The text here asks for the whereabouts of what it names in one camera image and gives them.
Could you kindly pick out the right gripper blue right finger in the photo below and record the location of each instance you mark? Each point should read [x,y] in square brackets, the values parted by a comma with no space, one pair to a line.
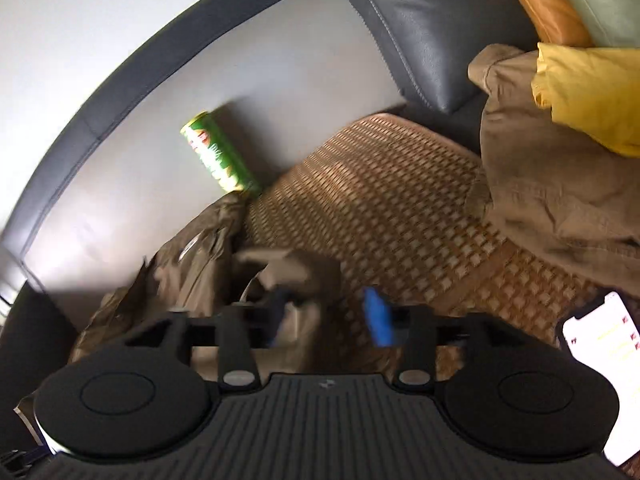
[412,329]

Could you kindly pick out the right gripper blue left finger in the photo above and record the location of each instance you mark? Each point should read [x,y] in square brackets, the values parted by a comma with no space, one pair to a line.
[243,328]

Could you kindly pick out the brown khaki garment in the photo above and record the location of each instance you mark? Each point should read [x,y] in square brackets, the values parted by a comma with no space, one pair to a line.
[205,267]

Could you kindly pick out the woven bamboo seat mat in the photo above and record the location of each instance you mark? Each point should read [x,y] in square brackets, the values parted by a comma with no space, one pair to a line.
[430,239]

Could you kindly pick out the white smartphone dark case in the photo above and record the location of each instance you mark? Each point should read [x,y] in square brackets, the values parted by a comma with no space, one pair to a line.
[604,335]

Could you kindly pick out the brown folded garment pile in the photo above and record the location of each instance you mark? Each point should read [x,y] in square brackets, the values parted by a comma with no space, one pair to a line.
[551,189]

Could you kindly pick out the yellow cloth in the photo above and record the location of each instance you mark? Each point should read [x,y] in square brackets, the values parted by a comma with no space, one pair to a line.
[594,90]

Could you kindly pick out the orange pillow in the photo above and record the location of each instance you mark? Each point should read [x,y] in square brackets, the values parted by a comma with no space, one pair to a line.
[557,22]

